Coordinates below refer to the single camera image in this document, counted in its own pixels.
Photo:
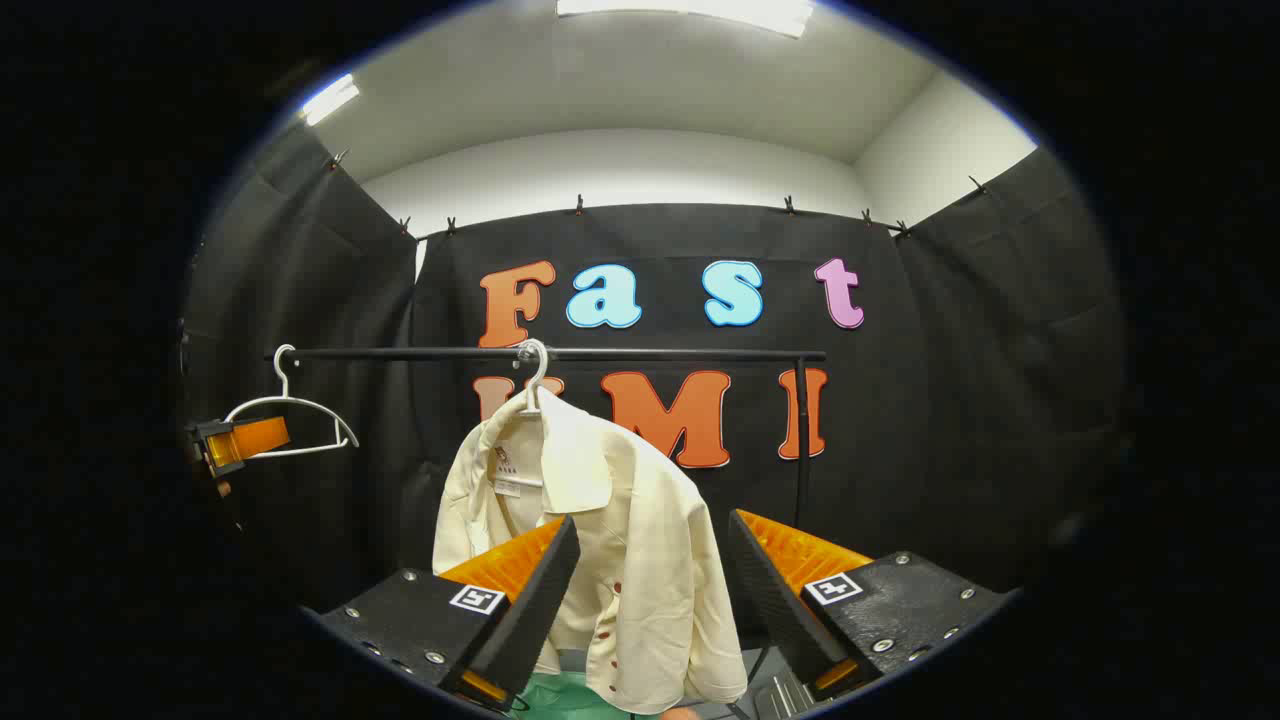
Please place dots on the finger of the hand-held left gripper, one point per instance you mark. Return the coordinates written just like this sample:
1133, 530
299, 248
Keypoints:
255, 438

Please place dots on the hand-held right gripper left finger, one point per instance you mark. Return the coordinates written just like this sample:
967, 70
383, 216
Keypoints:
530, 620

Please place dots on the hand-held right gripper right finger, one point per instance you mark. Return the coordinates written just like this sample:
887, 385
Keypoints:
775, 600

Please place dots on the green laundry hamper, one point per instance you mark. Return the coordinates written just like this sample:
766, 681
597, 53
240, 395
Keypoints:
560, 697

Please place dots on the cream button-up shirt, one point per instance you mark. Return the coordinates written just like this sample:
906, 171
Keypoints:
650, 560

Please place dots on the white clothes hanger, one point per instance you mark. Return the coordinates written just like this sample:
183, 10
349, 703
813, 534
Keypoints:
286, 385
541, 375

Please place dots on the black clothes rack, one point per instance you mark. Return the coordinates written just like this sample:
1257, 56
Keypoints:
650, 354

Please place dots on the grey ribbed platform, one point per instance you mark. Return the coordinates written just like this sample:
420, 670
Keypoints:
785, 698

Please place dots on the black backdrop cloth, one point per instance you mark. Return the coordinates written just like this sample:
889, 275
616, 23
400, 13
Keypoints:
950, 400

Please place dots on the small ceiling light panel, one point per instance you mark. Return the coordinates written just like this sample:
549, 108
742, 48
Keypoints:
330, 98

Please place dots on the row of black backdrop clips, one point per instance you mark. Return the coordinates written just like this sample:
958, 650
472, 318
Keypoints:
579, 206

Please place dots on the large ceiling light panel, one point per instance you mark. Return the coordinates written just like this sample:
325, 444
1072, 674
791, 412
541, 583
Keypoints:
690, 12

